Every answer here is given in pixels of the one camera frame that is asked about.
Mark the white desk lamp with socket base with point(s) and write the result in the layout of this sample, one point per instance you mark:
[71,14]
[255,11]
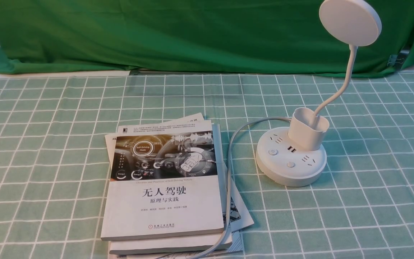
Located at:
[294,156]

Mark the white self-driving textbook on top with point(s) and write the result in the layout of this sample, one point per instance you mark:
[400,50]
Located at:
[164,183]

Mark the thin booklet at bottom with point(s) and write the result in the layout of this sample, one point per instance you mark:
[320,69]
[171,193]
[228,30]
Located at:
[239,215]

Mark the green backdrop cloth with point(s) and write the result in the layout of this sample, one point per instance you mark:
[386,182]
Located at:
[232,36]

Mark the green checkered tablecloth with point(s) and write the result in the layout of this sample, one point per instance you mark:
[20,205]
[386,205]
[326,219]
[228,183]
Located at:
[54,169]

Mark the metal binder clip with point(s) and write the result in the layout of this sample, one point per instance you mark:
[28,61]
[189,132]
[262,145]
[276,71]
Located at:
[397,61]

